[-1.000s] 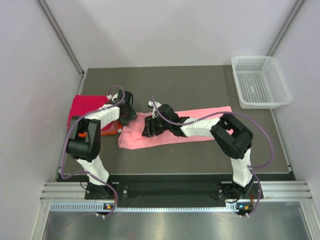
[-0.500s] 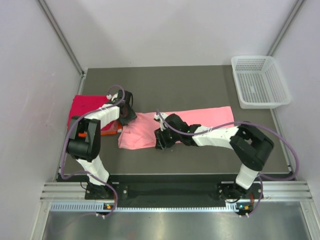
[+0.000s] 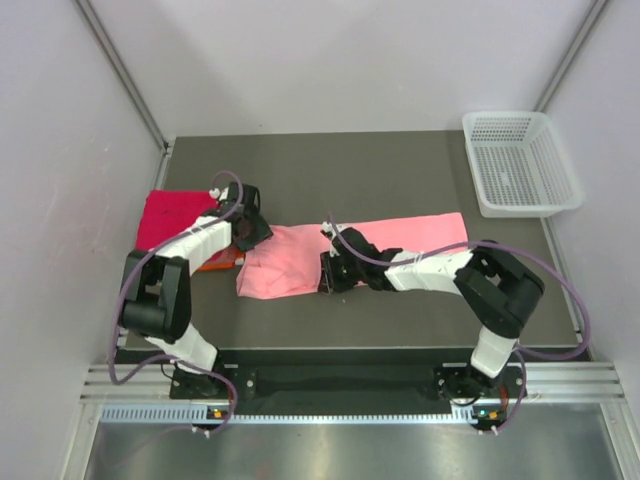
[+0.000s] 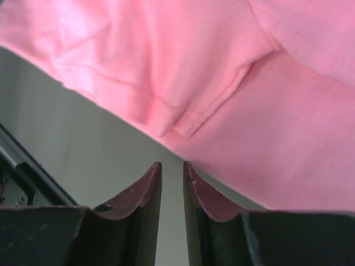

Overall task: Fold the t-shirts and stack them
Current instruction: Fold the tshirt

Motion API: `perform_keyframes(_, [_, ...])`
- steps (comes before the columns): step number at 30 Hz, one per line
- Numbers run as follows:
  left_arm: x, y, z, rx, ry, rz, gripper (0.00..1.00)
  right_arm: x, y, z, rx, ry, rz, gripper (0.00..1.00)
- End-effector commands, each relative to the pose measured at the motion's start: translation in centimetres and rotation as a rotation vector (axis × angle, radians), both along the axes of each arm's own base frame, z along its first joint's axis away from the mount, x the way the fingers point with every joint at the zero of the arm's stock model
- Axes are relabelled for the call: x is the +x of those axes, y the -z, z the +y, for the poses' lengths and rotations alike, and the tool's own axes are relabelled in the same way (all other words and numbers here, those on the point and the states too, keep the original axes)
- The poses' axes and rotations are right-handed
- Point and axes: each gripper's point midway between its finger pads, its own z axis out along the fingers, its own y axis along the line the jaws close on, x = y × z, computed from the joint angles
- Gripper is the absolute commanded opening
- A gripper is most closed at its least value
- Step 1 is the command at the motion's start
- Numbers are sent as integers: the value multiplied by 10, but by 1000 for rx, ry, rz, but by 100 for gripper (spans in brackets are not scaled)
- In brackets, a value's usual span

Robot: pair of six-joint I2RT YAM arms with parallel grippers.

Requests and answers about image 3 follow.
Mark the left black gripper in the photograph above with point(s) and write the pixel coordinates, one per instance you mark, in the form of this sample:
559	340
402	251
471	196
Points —
262	232

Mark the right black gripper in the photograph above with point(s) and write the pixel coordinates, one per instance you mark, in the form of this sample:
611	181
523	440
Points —
330	283

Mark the light pink t-shirt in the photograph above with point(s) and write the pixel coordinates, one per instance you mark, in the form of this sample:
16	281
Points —
288	264

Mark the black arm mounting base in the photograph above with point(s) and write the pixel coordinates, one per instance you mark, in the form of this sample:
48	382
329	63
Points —
358	380

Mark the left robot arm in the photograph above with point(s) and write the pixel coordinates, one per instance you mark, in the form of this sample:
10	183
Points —
179	233

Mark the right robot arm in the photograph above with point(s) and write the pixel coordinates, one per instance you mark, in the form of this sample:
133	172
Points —
500	290

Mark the folded orange t-shirt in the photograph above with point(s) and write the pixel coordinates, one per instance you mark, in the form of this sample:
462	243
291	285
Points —
220	265

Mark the folded magenta t-shirt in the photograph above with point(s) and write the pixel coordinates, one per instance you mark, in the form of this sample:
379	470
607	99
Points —
168	213

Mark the white perforated plastic basket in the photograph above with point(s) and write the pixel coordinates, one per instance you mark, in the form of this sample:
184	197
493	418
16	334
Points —
519	166

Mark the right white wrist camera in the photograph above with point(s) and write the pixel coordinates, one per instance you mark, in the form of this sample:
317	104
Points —
330	231

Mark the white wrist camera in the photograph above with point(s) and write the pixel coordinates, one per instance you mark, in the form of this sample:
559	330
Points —
224	197
330	231

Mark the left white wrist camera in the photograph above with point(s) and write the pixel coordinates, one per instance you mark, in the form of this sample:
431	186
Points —
224	197

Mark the grey slotted cable duct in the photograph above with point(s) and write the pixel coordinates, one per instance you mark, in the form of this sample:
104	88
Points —
201	414

